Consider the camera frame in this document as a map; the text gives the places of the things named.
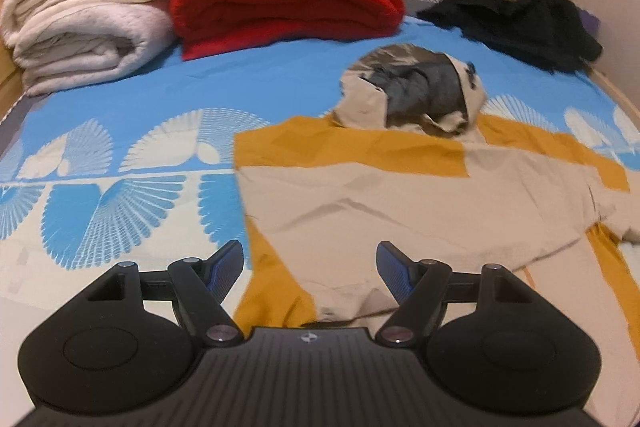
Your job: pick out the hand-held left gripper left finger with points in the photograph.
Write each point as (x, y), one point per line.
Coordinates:
(229, 263)

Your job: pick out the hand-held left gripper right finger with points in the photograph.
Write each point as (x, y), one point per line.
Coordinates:
(394, 266)

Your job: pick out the beige and yellow hooded jacket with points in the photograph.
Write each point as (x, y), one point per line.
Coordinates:
(415, 202)

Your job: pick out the blue patterned bed sheet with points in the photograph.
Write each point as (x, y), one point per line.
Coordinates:
(150, 122)

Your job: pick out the red folded blanket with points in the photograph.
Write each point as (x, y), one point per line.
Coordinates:
(280, 2)

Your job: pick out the black garment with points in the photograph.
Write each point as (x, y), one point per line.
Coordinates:
(530, 27)

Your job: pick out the white folded blanket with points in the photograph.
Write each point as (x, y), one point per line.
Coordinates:
(85, 22)

